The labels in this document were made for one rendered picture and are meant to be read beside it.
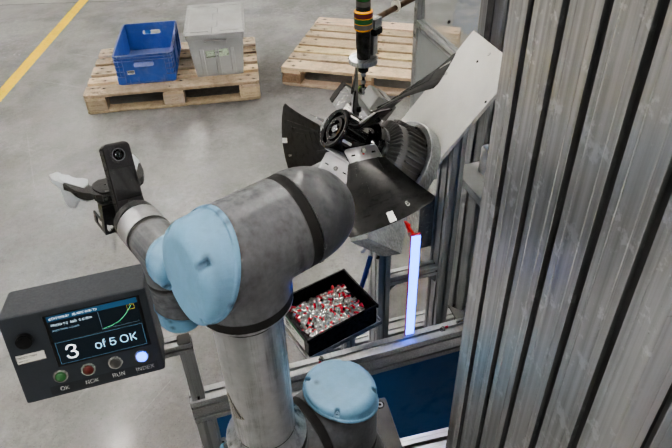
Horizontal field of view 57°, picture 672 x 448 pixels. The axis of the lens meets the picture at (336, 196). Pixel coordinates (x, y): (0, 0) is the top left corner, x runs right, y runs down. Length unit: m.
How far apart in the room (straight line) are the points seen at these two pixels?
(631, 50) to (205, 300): 0.44
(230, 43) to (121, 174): 3.40
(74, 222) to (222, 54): 1.60
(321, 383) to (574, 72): 0.68
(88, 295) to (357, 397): 0.55
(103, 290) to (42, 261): 2.19
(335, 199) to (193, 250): 0.17
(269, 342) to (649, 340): 0.44
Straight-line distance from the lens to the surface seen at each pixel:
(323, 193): 0.68
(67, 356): 1.30
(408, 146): 1.70
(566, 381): 0.56
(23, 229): 3.69
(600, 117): 0.44
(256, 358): 0.76
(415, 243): 1.38
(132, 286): 1.24
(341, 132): 1.63
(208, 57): 4.48
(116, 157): 1.07
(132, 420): 2.62
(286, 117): 1.96
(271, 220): 0.65
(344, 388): 1.00
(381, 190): 1.51
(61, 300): 1.26
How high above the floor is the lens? 2.08
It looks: 37 degrees down
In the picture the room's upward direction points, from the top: 2 degrees counter-clockwise
